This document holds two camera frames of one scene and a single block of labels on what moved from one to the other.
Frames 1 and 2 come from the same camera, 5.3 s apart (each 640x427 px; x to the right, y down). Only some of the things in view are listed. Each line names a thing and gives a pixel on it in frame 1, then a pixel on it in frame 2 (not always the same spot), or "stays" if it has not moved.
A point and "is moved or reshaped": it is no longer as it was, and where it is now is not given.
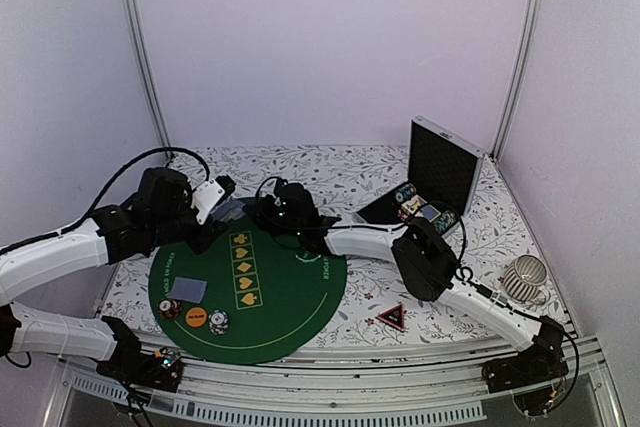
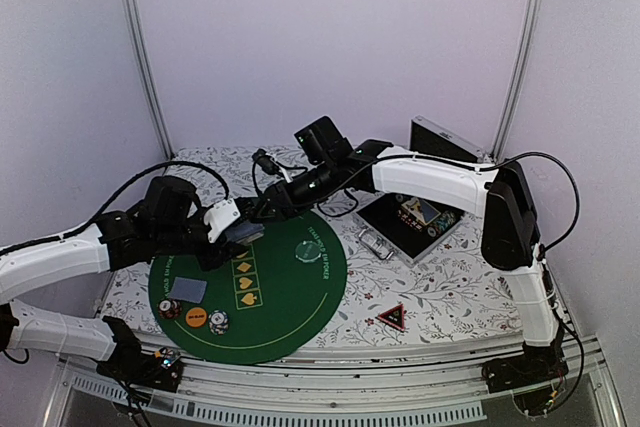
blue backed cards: x=230 y=209 is moved or reshaped
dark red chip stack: x=170 y=308 stays
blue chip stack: x=218 y=322 stays
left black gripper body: x=200 y=243 → x=211 y=261
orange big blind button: x=196 y=317 stays
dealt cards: x=190 y=290 stays
